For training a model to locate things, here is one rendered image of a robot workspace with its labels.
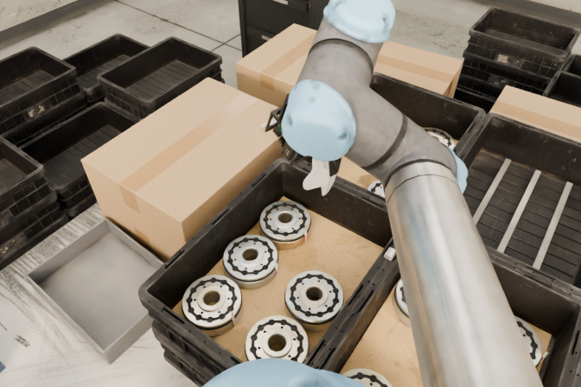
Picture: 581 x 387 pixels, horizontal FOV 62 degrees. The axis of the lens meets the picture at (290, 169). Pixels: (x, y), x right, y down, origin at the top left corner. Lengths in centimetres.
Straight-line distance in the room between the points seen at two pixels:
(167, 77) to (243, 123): 102
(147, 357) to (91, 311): 16
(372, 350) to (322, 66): 52
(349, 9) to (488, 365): 36
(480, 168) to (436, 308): 85
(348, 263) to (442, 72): 70
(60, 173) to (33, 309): 86
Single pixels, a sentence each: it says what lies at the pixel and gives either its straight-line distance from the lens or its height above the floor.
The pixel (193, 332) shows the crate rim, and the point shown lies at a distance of 77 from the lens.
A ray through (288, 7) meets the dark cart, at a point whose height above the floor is 62.
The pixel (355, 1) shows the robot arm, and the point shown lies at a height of 137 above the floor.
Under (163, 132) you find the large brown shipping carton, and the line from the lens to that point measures 114.
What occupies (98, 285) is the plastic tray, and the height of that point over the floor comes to 70.
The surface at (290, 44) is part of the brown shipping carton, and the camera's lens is 152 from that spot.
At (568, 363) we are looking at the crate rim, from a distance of 83.
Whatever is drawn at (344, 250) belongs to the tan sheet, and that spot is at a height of 83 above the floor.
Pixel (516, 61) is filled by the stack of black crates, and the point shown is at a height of 52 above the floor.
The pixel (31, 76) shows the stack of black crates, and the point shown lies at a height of 49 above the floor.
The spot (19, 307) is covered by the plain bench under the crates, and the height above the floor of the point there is 70.
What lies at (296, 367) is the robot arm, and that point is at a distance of 20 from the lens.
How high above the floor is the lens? 159
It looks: 43 degrees down
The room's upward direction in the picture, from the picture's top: straight up
